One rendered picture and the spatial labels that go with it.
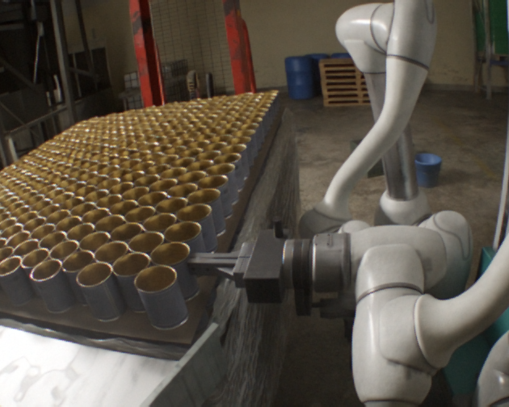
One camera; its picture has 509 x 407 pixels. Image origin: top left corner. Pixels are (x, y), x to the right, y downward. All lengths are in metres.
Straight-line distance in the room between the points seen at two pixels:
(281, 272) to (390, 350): 0.20
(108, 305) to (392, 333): 0.44
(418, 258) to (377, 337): 0.13
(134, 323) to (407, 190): 0.80
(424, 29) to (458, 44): 9.14
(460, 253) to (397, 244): 0.52
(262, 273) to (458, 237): 0.63
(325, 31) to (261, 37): 1.52
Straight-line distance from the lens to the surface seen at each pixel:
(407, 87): 0.85
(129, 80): 8.95
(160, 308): 0.60
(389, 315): 0.49
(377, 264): 0.54
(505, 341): 0.75
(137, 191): 0.96
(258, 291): 0.57
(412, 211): 1.14
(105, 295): 0.65
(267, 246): 0.61
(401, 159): 1.08
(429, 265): 0.57
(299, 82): 8.25
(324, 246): 0.57
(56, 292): 0.73
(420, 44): 0.85
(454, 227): 1.05
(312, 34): 9.41
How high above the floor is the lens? 1.48
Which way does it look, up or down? 24 degrees down
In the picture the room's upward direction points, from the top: 8 degrees counter-clockwise
